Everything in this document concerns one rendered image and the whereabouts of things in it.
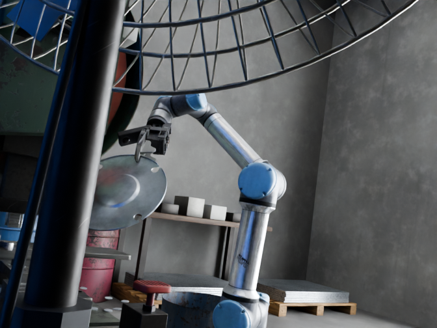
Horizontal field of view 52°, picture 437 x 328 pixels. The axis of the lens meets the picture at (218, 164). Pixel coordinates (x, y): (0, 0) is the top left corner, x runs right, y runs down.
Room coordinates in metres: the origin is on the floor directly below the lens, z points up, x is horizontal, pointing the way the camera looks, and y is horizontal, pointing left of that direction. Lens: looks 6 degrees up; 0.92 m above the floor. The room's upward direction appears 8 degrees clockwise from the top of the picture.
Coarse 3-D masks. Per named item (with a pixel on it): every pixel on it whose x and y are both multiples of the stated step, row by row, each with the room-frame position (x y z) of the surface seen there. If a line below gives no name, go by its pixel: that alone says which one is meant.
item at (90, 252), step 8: (32, 248) 1.08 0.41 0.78; (88, 248) 1.23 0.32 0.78; (96, 248) 1.26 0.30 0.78; (104, 248) 1.28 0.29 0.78; (88, 256) 1.13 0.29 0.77; (96, 256) 1.14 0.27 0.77; (104, 256) 1.16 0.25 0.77; (112, 256) 1.17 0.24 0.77; (120, 256) 1.18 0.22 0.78; (128, 256) 1.19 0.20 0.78
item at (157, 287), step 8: (136, 280) 0.94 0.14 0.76; (144, 280) 0.95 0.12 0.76; (152, 280) 0.97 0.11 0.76; (136, 288) 0.93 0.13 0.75; (144, 288) 0.91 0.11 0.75; (152, 288) 0.91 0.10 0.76; (160, 288) 0.92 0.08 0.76; (168, 288) 0.93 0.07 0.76; (152, 296) 0.94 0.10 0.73; (152, 304) 0.94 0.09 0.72
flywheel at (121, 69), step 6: (120, 54) 1.54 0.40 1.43; (120, 60) 1.55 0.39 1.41; (120, 66) 1.55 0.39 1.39; (126, 66) 1.56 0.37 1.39; (120, 72) 1.55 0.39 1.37; (120, 84) 1.55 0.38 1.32; (114, 96) 1.55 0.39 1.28; (120, 96) 1.56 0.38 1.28; (114, 102) 1.55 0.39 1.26; (114, 108) 1.55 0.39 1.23; (114, 114) 1.55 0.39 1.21
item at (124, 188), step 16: (112, 160) 1.38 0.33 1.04; (128, 160) 1.37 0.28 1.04; (144, 160) 1.36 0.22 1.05; (112, 176) 1.32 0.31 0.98; (128, 176) 1.31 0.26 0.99; (144, 176) 1.32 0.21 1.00; (160, 176) 1.31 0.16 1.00; (96, 192) 1.29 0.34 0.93; (112, 192) 1.28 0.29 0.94; (128, 192) 1.27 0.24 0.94; (144, 192) 1.28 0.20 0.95; (160, 192) 1.27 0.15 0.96; (96, 208) 1.26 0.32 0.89; (112, 208) 1.25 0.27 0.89; (128, 208) 1.24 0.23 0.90; (144, 208) 1.24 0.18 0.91; (96, 224) 1.22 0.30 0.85; (112, 224) 1.21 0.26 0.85; (128, 224) 1.21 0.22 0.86
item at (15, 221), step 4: (12, 216) 1.07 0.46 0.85; (16, 216) 1.07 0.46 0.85; (20, 216) 1.08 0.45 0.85; (8, 220) 1.07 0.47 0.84; (12, 220) 1.07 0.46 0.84; (16, 220) 1.07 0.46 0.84; (20, 220) 1.09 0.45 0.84; (4, 224) 1.10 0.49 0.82; (8, 224) 1.07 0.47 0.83; (12, 224) 1.07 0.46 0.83; (16, 224) 1.07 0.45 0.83; (20, 224) 1.09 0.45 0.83
